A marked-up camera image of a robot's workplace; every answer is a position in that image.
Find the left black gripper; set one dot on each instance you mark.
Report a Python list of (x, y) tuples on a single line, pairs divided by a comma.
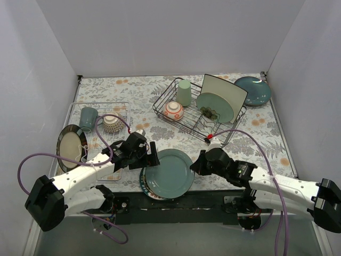
[(148, 158)]

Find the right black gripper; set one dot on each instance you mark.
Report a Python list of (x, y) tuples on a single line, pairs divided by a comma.
[(201, 165)]

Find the white plate lettered rim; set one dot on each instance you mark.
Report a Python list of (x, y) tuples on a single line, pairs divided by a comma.
[(142, 185)]

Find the dark teal round plate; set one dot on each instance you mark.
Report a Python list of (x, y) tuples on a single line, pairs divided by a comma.
[(173, 177)]

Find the orange patterned bowl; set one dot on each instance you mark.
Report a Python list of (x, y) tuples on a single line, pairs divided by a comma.
[(173, 111)]

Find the black wire dish rack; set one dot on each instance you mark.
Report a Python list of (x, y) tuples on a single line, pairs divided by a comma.
[(193, 122)]

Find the green round plate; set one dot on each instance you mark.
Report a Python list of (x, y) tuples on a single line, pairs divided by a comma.
[(214, 107)]

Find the green cup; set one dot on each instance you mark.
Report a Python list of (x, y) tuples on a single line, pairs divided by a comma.
[(183, 95)]

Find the white square plate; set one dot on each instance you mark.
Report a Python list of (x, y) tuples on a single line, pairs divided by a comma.
[(233, 94)]

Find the green flower deep plate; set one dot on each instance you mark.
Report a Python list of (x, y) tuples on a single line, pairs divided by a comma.
[(156, 197)]

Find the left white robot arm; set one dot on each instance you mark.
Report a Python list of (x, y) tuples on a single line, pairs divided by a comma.
[(53, 199)]

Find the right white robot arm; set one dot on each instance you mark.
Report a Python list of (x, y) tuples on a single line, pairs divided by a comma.
[(319, 201)]

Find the floral table mat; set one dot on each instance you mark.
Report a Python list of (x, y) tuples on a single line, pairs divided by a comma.
[(133, 97)]

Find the brown patterned bowl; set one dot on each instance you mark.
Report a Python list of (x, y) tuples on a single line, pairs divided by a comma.
[(112, 124)]

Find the grey blue mug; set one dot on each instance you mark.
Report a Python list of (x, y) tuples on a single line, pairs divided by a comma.
[(87, 120)]

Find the black rimmed round plate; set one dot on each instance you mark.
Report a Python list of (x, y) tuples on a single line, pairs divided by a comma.
[(72, 144)]

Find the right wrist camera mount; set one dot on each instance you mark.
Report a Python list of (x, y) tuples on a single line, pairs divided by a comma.
[(212, 142)]

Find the white wire dish rack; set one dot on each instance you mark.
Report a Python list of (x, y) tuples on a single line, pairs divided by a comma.
[(99, 153)]

